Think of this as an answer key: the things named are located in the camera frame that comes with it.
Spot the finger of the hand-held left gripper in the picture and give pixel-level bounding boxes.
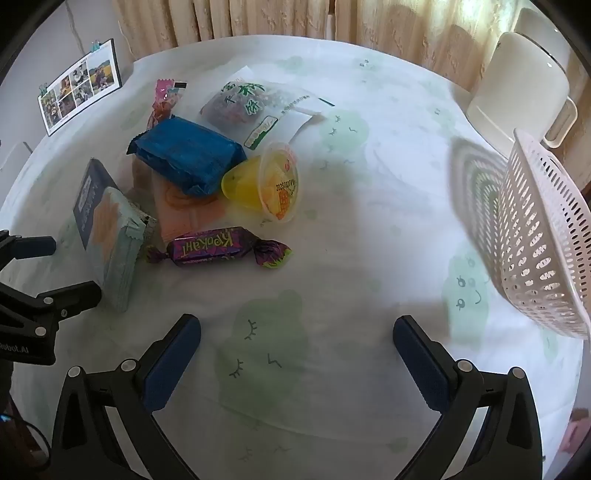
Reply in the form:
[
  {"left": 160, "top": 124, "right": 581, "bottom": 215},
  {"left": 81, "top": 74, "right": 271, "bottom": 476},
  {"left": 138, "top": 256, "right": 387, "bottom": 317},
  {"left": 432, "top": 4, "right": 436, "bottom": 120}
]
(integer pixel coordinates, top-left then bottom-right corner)
[
  {"left": 0, "top": 230, "right": 57, "bottom": 274},
  {"left": 0, "top": 281, "right": 102, "bottom": 337}
]

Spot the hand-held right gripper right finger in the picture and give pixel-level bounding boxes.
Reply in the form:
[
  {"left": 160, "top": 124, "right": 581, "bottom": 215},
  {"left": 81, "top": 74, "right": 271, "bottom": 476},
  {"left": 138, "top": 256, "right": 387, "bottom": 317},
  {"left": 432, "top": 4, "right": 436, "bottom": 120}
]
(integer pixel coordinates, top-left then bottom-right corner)
[{"left": 392, "top": 315, "right": 543, "bottom": 480}]

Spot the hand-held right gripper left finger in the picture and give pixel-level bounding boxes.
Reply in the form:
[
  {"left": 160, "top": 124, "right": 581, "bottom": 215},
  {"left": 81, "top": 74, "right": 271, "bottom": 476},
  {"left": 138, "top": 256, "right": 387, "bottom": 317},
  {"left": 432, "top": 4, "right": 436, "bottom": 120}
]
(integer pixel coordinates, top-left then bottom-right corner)
[{"left": 48, "top": 314, "right": 202, "bottom": 480}]

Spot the pale green wafer packet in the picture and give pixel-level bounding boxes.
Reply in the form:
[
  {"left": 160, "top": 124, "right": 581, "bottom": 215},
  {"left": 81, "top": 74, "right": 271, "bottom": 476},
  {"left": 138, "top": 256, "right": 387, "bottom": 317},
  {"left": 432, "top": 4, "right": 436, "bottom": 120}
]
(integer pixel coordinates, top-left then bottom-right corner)
[{"left": 87, "top": 186, "right": 158, "bottom": 312}]

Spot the dark blue box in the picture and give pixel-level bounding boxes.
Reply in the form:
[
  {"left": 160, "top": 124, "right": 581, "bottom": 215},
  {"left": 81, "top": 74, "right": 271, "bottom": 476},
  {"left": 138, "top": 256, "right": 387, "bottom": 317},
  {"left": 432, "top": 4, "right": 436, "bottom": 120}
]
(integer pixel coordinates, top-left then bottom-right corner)
[{"left": 73, "top": 158, "right": 122, "bottom": 254}]

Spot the purple candy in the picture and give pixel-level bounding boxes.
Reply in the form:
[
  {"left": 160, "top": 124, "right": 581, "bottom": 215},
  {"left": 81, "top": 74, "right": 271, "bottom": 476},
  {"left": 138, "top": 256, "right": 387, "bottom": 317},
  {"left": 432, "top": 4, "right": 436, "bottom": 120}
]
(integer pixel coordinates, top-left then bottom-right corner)
[{"left": 147, "top": 226, "right": 293, "bottom": 268}]

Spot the orange snack packet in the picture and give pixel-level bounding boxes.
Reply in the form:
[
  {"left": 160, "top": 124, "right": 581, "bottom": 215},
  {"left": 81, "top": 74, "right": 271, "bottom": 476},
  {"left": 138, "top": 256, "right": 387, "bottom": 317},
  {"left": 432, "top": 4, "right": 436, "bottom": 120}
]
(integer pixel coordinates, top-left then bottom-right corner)
[{"left": 154, "top": 178, "right": 228, "bottom": 247}]

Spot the white plastic mesh basket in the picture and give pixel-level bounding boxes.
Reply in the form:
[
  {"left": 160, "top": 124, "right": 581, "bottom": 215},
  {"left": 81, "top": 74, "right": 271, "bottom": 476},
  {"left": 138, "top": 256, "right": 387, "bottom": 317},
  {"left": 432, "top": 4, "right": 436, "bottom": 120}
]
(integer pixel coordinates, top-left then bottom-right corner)
[{"left": 500, "top": 128, "right": 591, "bottom": 340}]

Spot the blue snack packet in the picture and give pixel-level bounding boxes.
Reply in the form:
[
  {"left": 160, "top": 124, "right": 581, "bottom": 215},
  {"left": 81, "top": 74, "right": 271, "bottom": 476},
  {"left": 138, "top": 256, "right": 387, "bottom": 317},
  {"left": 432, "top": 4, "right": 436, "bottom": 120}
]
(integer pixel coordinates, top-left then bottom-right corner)
[{"left": 127, "top": 116, "right": 247, "bottom": 197}]

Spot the pink candy wrapper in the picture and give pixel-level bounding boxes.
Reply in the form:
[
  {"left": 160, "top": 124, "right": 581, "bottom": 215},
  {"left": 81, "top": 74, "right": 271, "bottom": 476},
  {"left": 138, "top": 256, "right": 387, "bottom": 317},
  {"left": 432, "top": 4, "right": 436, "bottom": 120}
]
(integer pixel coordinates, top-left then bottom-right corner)
[{"left": 147, "top": 79, "right": 188, "bottom": 130}]

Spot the yellow jelly cup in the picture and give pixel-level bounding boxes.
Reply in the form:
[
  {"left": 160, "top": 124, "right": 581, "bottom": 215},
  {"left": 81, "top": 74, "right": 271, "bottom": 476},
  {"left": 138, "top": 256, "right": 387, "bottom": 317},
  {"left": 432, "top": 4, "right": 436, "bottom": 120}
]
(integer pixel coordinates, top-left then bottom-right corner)
[{"left": 222, "top": 141, "right": 301, "bottom": 224}]

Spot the clear green printed snack bag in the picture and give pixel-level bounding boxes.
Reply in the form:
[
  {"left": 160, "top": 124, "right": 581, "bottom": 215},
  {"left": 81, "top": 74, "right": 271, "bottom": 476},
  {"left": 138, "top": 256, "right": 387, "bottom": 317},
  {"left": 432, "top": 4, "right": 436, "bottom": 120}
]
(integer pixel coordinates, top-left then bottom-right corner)
[{"left": 199, "top": 65, "right": 336, "bottom": 151}]

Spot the white printed tablecloth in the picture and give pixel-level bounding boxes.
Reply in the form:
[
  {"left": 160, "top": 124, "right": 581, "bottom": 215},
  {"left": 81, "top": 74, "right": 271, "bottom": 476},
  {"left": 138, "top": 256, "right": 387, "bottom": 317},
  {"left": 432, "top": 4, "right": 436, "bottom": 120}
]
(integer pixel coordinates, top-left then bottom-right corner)
[{"left": 0, "top": 34, "right": 591, "bottom": 480}]

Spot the photo collage board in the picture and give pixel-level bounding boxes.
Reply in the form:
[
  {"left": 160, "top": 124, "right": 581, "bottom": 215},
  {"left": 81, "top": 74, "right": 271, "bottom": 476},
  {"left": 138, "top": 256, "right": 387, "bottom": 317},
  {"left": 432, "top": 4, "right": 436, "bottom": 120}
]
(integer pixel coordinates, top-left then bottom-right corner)
[{"left": 38, "top": 39, "right": 122, "bottom": 137}]

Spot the white thermos jug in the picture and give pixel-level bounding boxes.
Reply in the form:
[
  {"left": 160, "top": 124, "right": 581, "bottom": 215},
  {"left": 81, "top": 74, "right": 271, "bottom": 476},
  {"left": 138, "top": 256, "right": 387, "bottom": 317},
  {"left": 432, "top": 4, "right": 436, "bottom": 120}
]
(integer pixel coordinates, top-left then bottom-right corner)
[{"left": 464, "top": 7, "right": 579, "bottom": 148}]

